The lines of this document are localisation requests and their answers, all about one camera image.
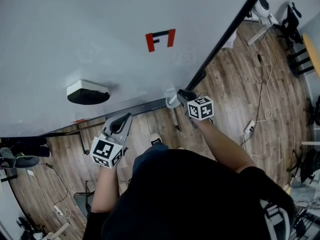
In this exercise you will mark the person's right forearm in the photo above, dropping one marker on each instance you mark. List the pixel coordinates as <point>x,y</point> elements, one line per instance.
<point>220,144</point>

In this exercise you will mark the red and black tape mark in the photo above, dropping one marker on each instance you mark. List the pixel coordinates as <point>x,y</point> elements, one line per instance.
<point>160,40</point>

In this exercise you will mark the person's blue jeans leg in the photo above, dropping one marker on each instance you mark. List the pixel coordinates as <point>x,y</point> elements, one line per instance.
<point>147,156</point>

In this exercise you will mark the black metal chair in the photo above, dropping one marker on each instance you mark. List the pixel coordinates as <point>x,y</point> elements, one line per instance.
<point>82,201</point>

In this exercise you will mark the person's white shoe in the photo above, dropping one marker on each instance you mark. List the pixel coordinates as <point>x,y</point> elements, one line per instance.
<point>155,139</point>

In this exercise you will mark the white desk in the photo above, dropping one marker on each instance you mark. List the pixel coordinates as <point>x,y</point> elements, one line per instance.
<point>265,21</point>

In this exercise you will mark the white plastic sheet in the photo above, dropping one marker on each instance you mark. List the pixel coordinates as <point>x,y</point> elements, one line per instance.
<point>230,40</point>

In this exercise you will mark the black office chair with headrest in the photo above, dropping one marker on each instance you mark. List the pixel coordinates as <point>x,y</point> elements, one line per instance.
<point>291,26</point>

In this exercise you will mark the white cup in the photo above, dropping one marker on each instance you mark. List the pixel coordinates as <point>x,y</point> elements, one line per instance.
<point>170,105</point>

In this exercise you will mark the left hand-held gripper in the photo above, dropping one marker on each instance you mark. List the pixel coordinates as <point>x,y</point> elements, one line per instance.
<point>105,151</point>

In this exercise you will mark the white desk leg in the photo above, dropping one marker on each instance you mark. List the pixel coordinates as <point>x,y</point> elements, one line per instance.
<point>60,230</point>

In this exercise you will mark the person's left forearm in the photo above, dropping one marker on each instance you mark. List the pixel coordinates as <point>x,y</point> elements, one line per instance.
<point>106,189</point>

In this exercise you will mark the large white whiteboard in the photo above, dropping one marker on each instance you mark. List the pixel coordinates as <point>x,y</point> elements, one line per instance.
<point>75,34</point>

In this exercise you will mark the round wooden table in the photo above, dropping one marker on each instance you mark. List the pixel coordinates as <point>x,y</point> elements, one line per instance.
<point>311,51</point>

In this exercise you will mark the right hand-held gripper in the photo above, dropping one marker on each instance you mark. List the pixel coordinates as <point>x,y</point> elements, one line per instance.
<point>201,109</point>

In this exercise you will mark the red tape strip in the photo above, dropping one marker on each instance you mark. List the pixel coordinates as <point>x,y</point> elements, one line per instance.
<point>80,120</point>

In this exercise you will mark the white power adapter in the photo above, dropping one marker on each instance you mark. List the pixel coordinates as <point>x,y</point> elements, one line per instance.
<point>30,172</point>

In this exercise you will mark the black and white bowl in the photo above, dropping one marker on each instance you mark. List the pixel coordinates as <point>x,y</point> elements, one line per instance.
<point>85,94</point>

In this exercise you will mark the white round device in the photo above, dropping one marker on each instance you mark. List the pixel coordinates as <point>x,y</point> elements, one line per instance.
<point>262,6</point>

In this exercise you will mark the white power strip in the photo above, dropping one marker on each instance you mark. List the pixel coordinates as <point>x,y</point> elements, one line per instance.
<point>59,210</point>
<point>249,127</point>

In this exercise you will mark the person's black shirt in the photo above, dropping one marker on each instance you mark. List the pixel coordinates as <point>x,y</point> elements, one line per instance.
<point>187,196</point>

